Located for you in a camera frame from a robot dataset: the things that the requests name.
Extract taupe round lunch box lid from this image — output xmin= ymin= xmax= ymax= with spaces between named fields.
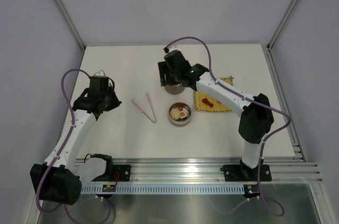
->
xmin=164 ymin=84 xmax=185 ymax=95

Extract pink cat paw tongs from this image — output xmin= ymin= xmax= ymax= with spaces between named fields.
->
xmin=131 ymin=92 xmax=157 ymax=124

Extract white steamed bun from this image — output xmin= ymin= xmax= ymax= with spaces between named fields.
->
xmin=169 ymin=109 xmax=180 ymax=121

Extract round steel lunch box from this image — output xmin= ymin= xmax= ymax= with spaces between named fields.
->
xmin=167 ymin=102 xmax=192 ymax=127

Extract sushi roll orange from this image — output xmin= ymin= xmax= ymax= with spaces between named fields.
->
xmin=180 ymin=110 xmax=189 ymax=120

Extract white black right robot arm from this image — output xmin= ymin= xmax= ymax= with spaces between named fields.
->
xmin=158 ymin=48 xmax=274 ymax=180

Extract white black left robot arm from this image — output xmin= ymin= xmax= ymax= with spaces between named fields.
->
xmin=30 ymin=75 xmax=121 ymax=205

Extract woven bamboo tray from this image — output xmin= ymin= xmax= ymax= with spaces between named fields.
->
xmin=193 ymin=91 xmax=232 ymax=113

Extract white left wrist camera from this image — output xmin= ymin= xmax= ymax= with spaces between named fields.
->
xmin=94 ymin=70 xmax=106 ymax=77

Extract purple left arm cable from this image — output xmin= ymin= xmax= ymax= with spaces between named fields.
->
xmin=34 ymin=69 xmax=115 ymax=224

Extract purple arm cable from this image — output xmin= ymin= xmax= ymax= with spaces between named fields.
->
xmin=162 ymin=36 xmax=291 ymax=217
xmin=34 ymin=69 xmax=115 ymax=224

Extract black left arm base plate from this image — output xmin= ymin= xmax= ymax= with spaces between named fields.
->
xmin=113 ymin=164 xmax=131 ymax=182

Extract perforated cable duct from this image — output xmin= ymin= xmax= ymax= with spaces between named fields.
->
xmin=81 ymin=184 xmax=245 ymax=195

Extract left aluminium frame post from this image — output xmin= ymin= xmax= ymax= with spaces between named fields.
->
xmin=53 ymin=0 xmax=86 ymax=53

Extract aluminium frame post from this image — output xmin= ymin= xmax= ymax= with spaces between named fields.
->
xmin=53 ymin=0 xmax=86 ymax=53
xmin=266 ymin=0 xmax=301 ymax=52

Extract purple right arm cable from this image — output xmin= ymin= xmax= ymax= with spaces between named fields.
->
xmin=162 ymin=36 xmax=291 ymax=217

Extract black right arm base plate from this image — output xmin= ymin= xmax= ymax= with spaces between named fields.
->
xmin=220 ymin=164 xmax=272 ymax=182

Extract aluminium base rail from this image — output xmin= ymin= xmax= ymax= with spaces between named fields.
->
xmin=74 ymin=157 xmax=323 ymax=184

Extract right aluminium frame post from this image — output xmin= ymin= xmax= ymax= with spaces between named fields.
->
xmin=266 ymin=0 xmax=301 ymax=52

